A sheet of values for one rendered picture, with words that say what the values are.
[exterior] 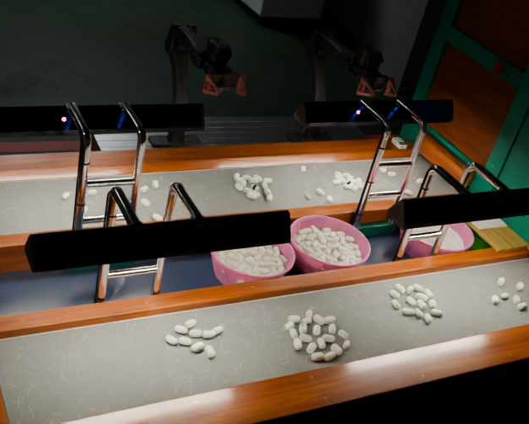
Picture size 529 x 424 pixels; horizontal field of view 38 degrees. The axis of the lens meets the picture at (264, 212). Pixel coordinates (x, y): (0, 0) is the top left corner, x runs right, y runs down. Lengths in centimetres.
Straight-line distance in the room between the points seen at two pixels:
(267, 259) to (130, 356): 60
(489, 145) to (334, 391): 133
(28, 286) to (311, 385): 82
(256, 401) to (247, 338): 24
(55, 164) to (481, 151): 153
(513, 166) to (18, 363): 181
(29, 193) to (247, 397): 99
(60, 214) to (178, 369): 70
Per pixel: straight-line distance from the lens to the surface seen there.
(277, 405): 186
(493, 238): 276
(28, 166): 253
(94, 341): 195
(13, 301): 215
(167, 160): 266
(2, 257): 221
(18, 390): 184
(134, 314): 201
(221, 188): 261
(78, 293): 218
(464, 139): 304
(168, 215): 192
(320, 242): 248
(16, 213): 236
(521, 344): 235
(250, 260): 230
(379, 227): 271
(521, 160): 284
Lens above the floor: 209
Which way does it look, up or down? 32 degrees down
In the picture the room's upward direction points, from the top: 14 degrees clockwise
